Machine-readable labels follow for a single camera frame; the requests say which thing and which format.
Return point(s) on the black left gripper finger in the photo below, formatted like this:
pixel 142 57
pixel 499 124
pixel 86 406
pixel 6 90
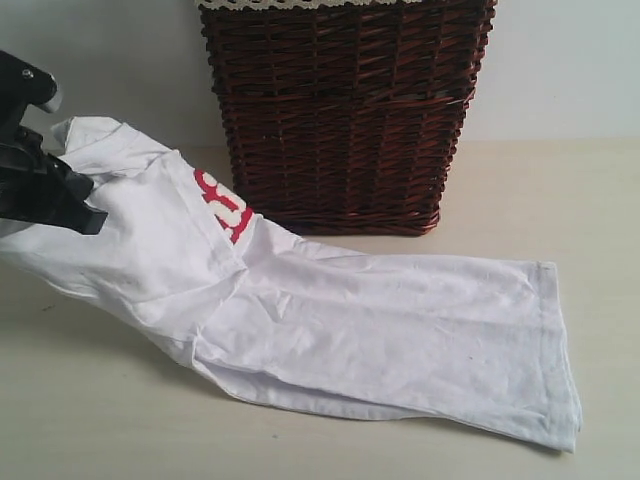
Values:
pixel 76 215
pixel 79 185

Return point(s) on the white t-shirt red logo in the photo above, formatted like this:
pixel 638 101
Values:
pixel 278 320

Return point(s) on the dark brown wicker basket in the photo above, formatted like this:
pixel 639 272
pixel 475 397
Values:
pixel 345 120

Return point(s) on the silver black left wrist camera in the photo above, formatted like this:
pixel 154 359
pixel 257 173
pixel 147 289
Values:
pixel 23 85

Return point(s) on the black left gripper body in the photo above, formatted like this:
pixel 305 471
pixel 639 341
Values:
pixel 30 178

